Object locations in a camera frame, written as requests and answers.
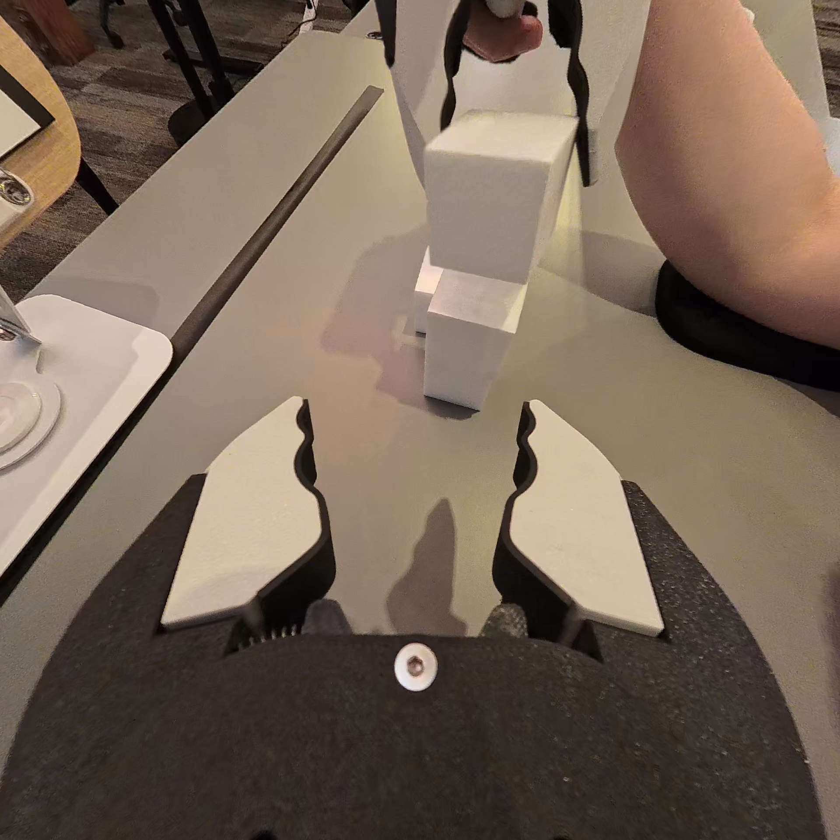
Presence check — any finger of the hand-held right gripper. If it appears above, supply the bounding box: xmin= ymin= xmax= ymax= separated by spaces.
xmin=566 ymin=0 xmax=651 ymax=188
xmin=384 ymin=0 xmax=470 ymax=189

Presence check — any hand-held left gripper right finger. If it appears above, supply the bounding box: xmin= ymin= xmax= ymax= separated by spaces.
xmin=492 ymin=399 xmax=665 ymax=647

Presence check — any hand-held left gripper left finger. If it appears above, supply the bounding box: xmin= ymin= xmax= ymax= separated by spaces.
xmin=161 ymin=395 xmax=337 ymax=644

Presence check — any white foam cube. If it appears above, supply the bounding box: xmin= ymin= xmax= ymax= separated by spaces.
xmin=424 ymin=110 xmax=581 ymax=284
xmin=415 ymin=246 xmax=447 ymax=336
xmin=423 ymin=266 xmax=529 ymax=411

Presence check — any person's right forearm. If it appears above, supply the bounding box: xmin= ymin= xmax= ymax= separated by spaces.
xmin=613 ymin=0 xmax=840 ymax=345

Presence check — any person's right hand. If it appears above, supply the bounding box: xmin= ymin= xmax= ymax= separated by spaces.
xmin=462 ymin=0 xmax=544 ymax=64

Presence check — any white document stand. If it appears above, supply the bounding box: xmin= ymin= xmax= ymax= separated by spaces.
xmin=0 ymin=167 xmax=173 ymax=572

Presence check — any black floor stand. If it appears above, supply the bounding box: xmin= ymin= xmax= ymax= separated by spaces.
xmin=147 ymin=0 xmax=263 ymax=148

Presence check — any black mesh wrist rest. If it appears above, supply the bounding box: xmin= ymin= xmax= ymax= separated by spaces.
xmin=655 ymin=259 xmax=840 ymax=393

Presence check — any wooden document board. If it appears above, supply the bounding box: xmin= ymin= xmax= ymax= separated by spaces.
xmin=0 ymin=16 xmax=81 ymax=250

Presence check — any printed instruction sheet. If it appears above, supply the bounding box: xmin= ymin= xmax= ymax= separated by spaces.
xmin=0 ymin=66 xmax=56 ymax=161

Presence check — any wooden post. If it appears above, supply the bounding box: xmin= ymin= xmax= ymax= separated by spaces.
xmin=0 ymin=0 xmax=96 ymax=67

